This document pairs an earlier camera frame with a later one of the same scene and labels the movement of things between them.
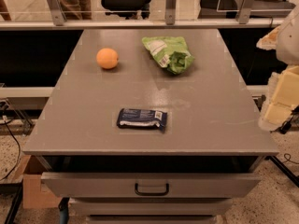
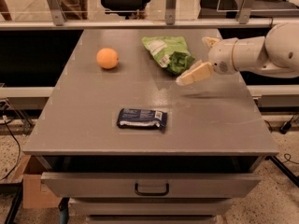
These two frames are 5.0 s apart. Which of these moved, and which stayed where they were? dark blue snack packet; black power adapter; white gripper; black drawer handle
Moved: white gripper
Stayed: black drawer handle; dark blue snack packet; black power adapter
